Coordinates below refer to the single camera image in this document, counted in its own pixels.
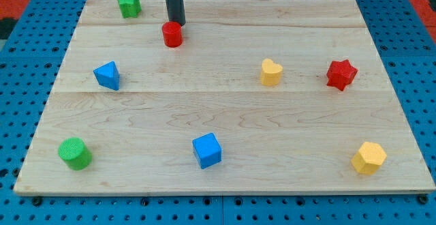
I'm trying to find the red cylinder block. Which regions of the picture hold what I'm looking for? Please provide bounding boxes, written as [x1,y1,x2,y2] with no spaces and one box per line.
[161,21,183,48]

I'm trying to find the light wooden board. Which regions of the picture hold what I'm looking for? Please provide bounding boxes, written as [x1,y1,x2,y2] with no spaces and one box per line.
[14,0,435,196]

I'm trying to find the blue cube block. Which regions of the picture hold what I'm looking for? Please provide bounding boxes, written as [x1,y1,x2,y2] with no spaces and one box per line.
[192,133,222,169]

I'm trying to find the yellow heart block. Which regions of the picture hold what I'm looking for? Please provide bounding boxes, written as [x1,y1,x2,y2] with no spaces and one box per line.
[260,59,283,87]

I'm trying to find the blue triangle block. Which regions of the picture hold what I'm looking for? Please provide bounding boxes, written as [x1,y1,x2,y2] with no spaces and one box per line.
[93,61,120,91]

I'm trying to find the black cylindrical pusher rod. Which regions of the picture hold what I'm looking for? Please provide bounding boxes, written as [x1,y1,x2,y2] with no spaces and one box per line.
[166,0,186,26]

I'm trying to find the red star block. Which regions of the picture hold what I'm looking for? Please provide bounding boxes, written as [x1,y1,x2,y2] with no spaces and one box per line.
[326,59,358,91]

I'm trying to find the green star block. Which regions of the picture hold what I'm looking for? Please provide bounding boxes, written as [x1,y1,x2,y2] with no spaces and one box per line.
[117,0,142,18]

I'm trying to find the green cylinder block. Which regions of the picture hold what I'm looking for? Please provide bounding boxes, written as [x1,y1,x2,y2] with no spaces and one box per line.
[58,137,93,170]

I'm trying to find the yellow hexagon block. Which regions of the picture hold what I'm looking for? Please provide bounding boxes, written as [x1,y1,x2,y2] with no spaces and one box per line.
[351,142,387,175]

